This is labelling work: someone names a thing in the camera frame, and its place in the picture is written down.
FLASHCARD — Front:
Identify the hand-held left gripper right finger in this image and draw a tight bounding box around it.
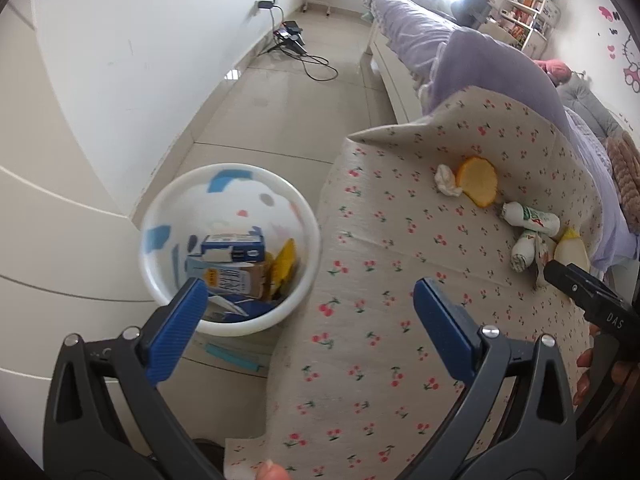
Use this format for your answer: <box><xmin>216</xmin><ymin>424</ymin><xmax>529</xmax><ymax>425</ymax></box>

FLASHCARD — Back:
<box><xmin>412</xmin><ymin>276</ymin><xmax>578</xmax><ymax>480</ymax></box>

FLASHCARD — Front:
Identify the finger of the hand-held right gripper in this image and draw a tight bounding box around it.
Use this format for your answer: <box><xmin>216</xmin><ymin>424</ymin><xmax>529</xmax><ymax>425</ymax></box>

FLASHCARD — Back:
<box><xmin>543</xmin><ymin>259</ymin><xmax>640</xmax><ymax>442</ymax></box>

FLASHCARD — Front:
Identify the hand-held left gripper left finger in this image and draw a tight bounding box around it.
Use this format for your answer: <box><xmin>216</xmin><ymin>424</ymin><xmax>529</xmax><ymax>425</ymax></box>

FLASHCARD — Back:
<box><xmin>42</xmin><ymin>276</ymin><xmax>226</xmax><ymax>480</ymax></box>

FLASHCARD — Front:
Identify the white patterned plastic bin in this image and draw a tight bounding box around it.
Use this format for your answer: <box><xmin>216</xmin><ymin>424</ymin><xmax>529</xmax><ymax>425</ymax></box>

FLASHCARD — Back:
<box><xmin>138</xmin><ymin>162</ymin><xmax>322</xmax><ymax>337</ymax></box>

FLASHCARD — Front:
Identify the brown carton box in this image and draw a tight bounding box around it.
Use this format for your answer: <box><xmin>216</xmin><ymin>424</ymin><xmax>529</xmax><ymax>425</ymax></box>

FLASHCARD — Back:
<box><xmin>186</xmin><ymin>255</ymin><xmax>273</xmax><ymax>301</ymax></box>

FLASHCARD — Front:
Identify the white yellow packet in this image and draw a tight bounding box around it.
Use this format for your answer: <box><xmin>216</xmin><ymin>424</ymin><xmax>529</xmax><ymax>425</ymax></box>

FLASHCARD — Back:
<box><xmin>552</xmin><ymin>227</ymin><xmax>591</xmax><ymax>273</ymax></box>

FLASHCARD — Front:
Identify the blue white small box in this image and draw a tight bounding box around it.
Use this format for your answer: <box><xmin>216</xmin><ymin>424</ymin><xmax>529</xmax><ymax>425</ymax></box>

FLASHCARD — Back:
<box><xmin>201</xmin><ymin>232</ymin><xmax>265</xmax><ymax>264</ymax></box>

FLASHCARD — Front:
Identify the white bottle green label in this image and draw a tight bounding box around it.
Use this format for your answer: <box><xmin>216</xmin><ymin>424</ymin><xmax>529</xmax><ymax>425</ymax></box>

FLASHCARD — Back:
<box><xmin>501</xmin><ymin>201</ymin><xmax>561</xmax><ymax>237</ymax></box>
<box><xmin>510</xmin><ymin>230</ymin><xmax>539</xmax><ymax>274</ymax></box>

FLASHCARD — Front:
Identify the yellow snack packet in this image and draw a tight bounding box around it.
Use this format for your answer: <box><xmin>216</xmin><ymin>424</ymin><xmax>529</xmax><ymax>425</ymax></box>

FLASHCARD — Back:
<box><xmin>270</xmin><ymin>238</ymin><xmax>297</xmax><ymax>292</ymax></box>

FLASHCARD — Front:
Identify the white tissue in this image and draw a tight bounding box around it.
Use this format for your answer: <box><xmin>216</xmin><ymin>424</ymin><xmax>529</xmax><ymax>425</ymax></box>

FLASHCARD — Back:
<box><xmin>434</xmin><ymin>164</ymin><xmax>464</xmax><ymax>197</ymax></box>

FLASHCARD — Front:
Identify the orange peel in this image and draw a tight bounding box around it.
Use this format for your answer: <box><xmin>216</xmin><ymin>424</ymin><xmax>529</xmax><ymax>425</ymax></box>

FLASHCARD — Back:
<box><xmin>456</xmin><ymin>156</ymin><xmax>499</xmax><ymax>208</ymax></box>

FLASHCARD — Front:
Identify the person's right hand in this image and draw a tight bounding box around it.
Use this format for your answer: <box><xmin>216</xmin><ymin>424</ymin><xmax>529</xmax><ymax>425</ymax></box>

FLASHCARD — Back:
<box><xmin>572</xmin><ymin>324</ymin><xmax>637</xmax><ymax>407</ymax></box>

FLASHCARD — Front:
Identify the person's left hand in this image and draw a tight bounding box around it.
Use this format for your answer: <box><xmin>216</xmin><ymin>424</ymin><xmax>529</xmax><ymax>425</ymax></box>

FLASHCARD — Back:
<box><xmin>255</xmin><ymin>460</ymin><xmax>289</xmax><ymax>480</ymax></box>

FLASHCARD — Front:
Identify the cherry print cloth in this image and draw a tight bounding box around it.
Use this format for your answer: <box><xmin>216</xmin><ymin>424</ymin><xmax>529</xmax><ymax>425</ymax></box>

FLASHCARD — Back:
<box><xmin>223</xmin><ymin>86</ymin><xmax>608</xmax><ymax>480</ymax></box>

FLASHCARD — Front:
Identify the brown fuzzy pillow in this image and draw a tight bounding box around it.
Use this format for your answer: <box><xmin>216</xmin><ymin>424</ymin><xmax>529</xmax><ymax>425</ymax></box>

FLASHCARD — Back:
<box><xmin>606</xmin><ymin>132</ymin><xmax>640</xmax><ymax>233</ymax></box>

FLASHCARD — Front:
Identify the white wardrobe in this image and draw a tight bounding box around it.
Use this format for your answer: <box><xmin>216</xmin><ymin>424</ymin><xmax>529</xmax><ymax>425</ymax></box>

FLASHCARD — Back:
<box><xmin>0</xmin><ymin>0</ymin><xmax>161</xmax><ymax>453</ymax></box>

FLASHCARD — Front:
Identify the purple patterned pillow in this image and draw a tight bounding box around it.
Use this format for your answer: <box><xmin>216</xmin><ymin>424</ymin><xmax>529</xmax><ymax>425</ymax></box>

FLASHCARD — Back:
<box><xmin>565</xmin><ymin>107</ymin><xmax>617</xmax><ymax>167</ymax></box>

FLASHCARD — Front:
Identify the grey pillow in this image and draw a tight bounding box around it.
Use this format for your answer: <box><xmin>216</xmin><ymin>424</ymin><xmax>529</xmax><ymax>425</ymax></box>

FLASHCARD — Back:
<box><xmin>556</xmin><ymin>72</ymin><xmax>626</xmax><ymax>141</ymax></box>

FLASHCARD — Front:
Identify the pink plush toy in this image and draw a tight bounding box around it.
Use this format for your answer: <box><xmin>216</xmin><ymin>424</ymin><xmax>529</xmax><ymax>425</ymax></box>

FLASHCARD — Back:
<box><xmin>532</xmin><ymin>58</ymin><xmax>572</xmax><ymax>84</ymax></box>

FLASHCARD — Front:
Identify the bed with purple blanket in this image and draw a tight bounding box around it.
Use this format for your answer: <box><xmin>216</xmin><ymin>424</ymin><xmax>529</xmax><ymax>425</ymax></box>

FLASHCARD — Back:
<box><xmin>365</xmin><ymin>0</ymin><xmax>640</xmax><ymax>271</ymax></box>

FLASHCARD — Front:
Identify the black tripod device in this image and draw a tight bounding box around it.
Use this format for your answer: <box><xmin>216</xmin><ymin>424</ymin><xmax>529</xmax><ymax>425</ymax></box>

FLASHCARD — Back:
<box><xmin>257</xmin><ymin>20</ymin><xmax>307</xmax><ymax>57</ymax></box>

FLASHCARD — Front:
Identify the white bookshelf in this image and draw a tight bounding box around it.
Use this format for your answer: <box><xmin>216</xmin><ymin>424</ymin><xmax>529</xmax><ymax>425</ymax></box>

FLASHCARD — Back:
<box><xmin>495</xmin><ymin>0</ymin><xmax>561</xmax><ymax>57</ymax></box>

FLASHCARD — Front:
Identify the blue office chair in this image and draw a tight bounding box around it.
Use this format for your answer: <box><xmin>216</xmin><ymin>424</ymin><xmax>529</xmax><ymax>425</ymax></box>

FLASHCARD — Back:
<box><xmin>451</xmin><ymin>0</ymin><xmax>493</xmax><ymax>29</ymax></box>

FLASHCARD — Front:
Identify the pink cat wall sticker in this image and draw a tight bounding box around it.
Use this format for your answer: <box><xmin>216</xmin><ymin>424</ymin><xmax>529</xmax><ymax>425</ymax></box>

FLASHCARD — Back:
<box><xmin>597</xmin><ymin>5</ymin><xmax>640</xmax><ymax>94</ymax></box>

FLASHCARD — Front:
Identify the white bed frame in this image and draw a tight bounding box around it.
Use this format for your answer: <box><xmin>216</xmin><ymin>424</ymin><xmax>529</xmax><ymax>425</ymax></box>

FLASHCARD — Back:
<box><xmin>360</xmin><ymin>25</ymin><xmax>426</xmax><ymax>126</ymax></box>

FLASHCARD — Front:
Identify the black cable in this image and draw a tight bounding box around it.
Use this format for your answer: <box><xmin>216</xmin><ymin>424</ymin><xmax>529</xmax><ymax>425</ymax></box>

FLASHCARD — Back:
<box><xmin>270</xmin><ymin>10</ymin><xmax>339</xmax><ymax>82</ymax></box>

